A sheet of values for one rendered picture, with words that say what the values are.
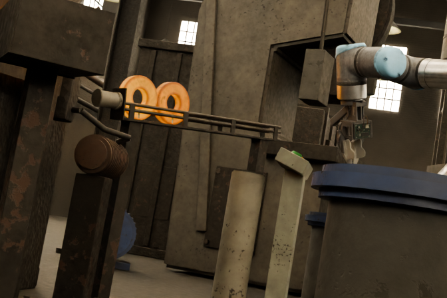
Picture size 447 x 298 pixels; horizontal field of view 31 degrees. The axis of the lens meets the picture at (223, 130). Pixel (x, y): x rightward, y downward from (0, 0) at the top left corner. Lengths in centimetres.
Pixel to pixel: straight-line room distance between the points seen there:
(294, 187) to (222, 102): 230
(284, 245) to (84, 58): 132
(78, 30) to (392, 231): 85
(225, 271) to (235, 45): 255
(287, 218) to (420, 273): 166
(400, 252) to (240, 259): 165
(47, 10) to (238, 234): 133
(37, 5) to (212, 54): 349
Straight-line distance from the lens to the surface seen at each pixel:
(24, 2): 171
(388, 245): 119
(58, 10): 173
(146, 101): 282
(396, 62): 235
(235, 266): 280
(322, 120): 892
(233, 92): 505
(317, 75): 466
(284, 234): 282
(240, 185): 280
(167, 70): 665
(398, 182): 116
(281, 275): 282
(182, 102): 293
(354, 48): 242
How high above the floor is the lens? 30
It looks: 7 degrees up
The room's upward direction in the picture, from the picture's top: 10 degrees clockwise
